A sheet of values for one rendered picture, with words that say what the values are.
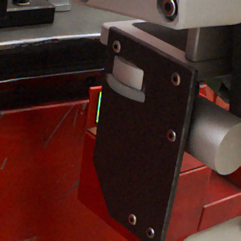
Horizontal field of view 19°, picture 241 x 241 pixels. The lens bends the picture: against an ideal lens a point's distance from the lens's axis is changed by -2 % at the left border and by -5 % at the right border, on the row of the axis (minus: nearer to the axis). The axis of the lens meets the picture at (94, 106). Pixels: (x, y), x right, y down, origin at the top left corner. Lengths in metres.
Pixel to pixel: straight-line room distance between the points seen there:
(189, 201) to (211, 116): 0.46
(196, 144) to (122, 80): 0.08
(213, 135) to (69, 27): 0.63
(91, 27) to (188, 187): 0.32
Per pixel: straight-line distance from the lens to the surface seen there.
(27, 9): 1.12
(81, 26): 1.15
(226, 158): 0.54
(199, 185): 1.00
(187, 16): 0.36
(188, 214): 1.01
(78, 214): 1.26
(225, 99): 0.97
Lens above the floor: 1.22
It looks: 24 degrees down
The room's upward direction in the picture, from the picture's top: 7 degrees clockwise
